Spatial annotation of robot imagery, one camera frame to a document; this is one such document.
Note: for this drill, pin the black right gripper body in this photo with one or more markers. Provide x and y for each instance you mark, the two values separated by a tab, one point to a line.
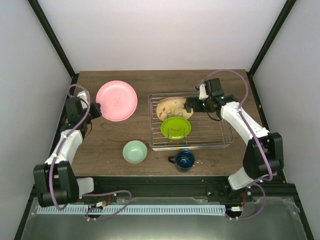
200	108

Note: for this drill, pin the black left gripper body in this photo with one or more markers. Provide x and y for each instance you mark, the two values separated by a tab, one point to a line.
97	113

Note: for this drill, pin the pink plate with bird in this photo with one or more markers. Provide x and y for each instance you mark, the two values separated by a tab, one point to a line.
172	107

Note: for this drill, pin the plain pink plate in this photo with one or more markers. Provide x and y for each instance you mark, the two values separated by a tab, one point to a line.
118	100

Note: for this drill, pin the lime green plate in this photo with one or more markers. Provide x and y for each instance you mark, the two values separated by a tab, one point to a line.
175	128

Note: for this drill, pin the chrome wire dish rack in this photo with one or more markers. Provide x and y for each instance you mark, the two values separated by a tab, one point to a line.
205	132

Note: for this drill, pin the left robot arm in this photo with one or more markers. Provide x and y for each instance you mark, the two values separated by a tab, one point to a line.
55	181

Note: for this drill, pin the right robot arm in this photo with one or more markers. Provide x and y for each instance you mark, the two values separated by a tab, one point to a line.
264	150

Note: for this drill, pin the dark blue mug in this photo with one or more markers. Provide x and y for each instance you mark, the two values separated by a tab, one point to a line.
183	160

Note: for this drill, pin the mint green bowl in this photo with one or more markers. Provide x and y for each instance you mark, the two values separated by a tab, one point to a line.
135	152

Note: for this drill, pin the light blue slotted strip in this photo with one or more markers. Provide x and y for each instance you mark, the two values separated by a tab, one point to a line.
206	210

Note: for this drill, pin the metal front panel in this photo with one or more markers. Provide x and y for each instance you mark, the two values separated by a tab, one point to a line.
271	218

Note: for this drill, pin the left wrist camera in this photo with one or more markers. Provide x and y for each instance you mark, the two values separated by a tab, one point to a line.
76	107

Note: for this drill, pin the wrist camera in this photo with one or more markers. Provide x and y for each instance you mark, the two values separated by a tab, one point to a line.
210	88
76	107

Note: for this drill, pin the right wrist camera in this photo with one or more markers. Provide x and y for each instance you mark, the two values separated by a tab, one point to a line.
210	88

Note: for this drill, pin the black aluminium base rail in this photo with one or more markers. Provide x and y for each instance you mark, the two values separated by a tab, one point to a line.
212	188

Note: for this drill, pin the left black frame post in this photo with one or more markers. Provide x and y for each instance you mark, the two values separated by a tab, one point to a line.
43	20

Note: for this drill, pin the black frame post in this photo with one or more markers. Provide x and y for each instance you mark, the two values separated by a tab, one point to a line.
43	20
280	20

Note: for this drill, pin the right black frame post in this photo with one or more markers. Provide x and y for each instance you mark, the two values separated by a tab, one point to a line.
280	20

